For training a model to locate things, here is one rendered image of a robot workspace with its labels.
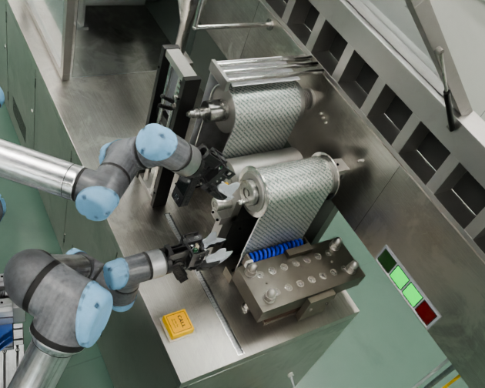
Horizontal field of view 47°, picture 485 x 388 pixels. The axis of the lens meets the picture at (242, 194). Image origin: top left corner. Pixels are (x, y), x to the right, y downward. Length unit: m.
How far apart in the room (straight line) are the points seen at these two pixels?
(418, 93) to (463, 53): 2.81
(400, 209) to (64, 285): 0.92
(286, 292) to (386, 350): 1.47
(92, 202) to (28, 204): 1.91
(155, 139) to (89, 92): 1.14
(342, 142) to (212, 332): 0.69
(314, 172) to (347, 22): 0.44
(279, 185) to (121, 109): 0.90
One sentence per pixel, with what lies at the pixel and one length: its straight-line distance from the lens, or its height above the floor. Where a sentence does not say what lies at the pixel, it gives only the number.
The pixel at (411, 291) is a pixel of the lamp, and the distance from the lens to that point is 1.64.
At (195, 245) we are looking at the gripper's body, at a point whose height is 1.14.
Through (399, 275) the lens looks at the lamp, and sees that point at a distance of 1.66.
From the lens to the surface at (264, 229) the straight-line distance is 1.62.
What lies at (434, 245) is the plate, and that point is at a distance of 1.55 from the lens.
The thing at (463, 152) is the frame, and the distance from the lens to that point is 1.44.
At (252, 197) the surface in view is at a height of 1.26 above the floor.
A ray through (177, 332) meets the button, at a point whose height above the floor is 0.92.
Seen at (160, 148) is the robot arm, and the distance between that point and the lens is 1.15.
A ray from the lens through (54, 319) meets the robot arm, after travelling 1.14.
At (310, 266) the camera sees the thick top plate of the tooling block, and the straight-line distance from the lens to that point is 1.75.
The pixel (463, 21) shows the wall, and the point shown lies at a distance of 4.31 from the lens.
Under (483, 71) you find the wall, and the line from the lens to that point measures 4.21.
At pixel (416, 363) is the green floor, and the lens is 3.12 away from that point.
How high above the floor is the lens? 2.33
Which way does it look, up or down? 45 degrees down
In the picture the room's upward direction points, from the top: 23 degrees clockwise
